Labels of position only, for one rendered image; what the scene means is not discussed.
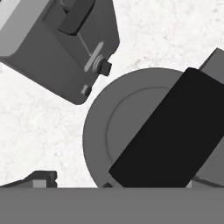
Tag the dark grey toaster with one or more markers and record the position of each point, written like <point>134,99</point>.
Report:
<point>43,55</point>

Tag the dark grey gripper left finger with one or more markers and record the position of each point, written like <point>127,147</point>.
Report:
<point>43,178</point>

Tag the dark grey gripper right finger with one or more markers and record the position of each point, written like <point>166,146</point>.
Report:
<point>204,184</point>

